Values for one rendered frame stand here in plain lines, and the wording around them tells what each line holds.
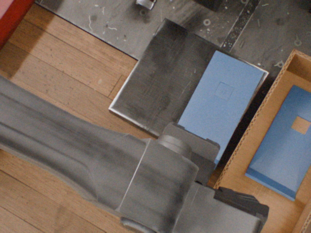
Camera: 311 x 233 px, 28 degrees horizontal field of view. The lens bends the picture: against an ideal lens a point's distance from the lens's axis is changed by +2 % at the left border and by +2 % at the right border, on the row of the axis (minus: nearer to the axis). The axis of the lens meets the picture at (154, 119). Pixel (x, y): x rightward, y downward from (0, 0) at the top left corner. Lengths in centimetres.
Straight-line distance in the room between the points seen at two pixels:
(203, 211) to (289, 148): 32
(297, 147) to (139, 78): 24
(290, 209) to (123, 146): 41
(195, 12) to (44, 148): 50
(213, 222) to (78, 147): 16
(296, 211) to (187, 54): 26
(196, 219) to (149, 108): 32
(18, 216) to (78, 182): 38
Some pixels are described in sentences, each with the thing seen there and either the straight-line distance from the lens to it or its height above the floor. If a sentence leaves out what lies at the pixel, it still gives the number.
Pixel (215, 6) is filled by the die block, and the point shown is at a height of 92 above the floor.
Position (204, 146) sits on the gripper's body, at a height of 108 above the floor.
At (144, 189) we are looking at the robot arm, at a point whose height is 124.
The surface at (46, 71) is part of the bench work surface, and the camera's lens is 92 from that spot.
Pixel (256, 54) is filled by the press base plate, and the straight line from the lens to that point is 92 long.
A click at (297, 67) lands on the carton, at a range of 89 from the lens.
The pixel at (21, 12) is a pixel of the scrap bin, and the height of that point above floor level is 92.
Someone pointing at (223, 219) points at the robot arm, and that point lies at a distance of 58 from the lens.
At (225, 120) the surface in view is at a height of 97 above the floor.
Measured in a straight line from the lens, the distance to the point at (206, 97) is 82.
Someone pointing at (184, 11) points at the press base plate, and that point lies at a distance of 94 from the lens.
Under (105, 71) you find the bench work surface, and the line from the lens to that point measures 91.
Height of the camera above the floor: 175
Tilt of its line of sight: 75 degrees down
